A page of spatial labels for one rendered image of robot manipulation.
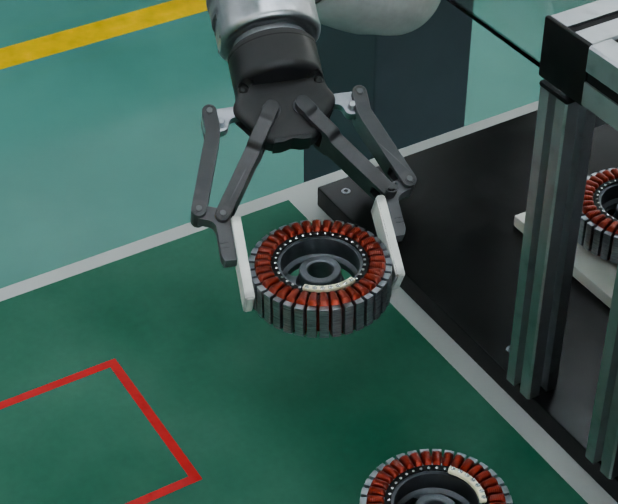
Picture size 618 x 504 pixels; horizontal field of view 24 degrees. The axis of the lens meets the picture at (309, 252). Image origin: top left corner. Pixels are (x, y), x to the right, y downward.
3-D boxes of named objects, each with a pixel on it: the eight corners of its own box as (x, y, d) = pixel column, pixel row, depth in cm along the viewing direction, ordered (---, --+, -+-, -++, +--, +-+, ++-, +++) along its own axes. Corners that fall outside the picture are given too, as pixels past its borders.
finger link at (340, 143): (286, 124, 121) (298, 114, 121) (384, 215, 119) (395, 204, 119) (290, 102, 117) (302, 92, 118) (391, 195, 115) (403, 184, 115)
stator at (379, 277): (237, 261, 119) (235, 225, 116) (370, 241, 120) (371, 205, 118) (265, 353, 110) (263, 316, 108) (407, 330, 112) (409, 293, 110)
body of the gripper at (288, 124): (315, 62, 125) (337, 158, 122) (218, 75, 124) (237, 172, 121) (325, 17, 118) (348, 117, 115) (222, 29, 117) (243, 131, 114)
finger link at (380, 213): (370, 210, 118) (379, 209, 118) (390, 290, 116) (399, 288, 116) (375, 195, 115) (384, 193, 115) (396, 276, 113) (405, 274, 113)
